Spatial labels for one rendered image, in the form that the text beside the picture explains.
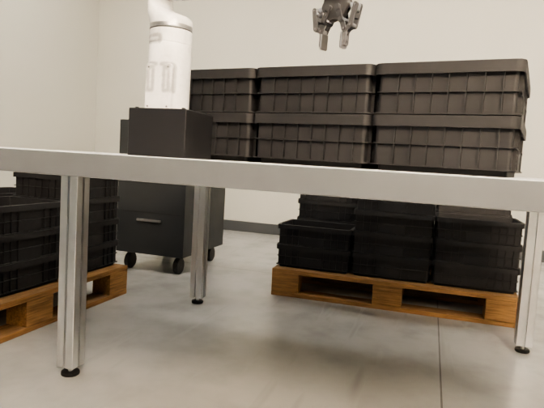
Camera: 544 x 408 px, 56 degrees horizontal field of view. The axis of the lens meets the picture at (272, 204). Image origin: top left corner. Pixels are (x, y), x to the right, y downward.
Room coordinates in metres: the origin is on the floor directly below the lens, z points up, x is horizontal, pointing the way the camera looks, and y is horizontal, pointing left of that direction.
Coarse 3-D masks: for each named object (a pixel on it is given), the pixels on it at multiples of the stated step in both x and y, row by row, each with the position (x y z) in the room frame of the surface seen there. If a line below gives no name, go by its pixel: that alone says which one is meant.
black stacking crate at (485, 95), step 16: (384, 80) 1.14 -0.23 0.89; (400, 80) 1.12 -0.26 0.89; (416, 80) 1.11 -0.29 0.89; (432, 80) 1.09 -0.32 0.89; (448, 80) 1.07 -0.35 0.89; (464, 80) 1.06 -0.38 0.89; (480, 80) 1.05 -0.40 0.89; (496, 80) 1.04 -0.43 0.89; (512, 80) 1.02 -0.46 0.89; (384, 96) 1.14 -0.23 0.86; (400, 96) 1.12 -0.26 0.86; (416, 96) 1.11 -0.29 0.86; (432, 96) 1.09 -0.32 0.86; (448, 96) 1.08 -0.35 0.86; (464, 96) 1.06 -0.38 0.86; (480, 96) 1.05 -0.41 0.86; (496, 96) 1.04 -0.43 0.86; (512, 96) 1.02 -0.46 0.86; (384, 112) 1.13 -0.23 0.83; (400, 112) 1.12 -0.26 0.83; (416, 112) 1.11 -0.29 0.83; (432, 112) 1.09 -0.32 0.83; (448, 112) 1.08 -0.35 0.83; (464, 112) 1.06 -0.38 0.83; (480, 112) 1.05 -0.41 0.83; (496, 112) 1.03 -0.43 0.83; (512, 112) 1.02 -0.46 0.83
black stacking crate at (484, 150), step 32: (384, 128) 1.14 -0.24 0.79; (416, 128) 1.10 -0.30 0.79; (448, 128) 1.07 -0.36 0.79; (480, 128) 1.04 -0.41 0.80; (512, 128) 1.01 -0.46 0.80; (384, 160) 1.13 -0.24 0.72; (416, 160) 1.10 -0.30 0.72; (448, 160) 1.07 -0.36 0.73; (480, 160) 1.04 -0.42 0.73; (512, 160) 1.04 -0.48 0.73
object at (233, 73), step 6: (192, 72) 1.36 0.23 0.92; (198, 72) 1.35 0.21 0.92; (204, 72) 1.35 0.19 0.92; (210, 72) 1.34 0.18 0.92; (216, 72) 1.33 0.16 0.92; (222, 72) 1.32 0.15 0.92; (228, 72) 1.31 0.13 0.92; (234, 72) 1.30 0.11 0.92; (240, 72) 1.30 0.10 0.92; (246, 72) 1.29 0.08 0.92; (252, 72) 1.29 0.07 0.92; (192, 78) 1.36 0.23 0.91; (198, 78) 1.35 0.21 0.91; (204, 78) 1.35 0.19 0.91; (210, 78) 1.34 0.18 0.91; (216, 78) 1.33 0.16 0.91; (222, 78) 1.32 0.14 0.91; (228, 78) 1.31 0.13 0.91; (234, 78) 1.31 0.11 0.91
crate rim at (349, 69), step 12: (264, 72) 1.26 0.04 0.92; (276, 72) 1.25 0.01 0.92; (288, 72) 1.23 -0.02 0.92; (300, 72) 1.22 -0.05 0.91; (312, 72) 1.21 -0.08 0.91; (324, 72) 1.19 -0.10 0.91; (336, 72) 1.18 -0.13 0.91; (348, 72) 1.17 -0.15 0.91; (360, 72) 1.15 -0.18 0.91; (372, 72) 1.15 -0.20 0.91
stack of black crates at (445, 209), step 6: (438, 210) 2.88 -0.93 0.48; (444, 210) 2.88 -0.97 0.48; (450, 210) 2.86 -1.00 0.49; (456, 210) 2.86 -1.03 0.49; (462, 210) 2.85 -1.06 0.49; (468, 210) 2.83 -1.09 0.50; (474, 210) 2.83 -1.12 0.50; (480, 210) 2.82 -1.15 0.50; (486, 210) 2.81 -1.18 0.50; (492, 210) 2.81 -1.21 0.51; (498, 210) 2.80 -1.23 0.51; (504, 210) 2.79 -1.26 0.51; (510, 210) 2.78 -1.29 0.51; (498, 216) 2.79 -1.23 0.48; (504, 216) 2.78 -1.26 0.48; (510, 216) 2.77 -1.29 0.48; (432, 246) 2.95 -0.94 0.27
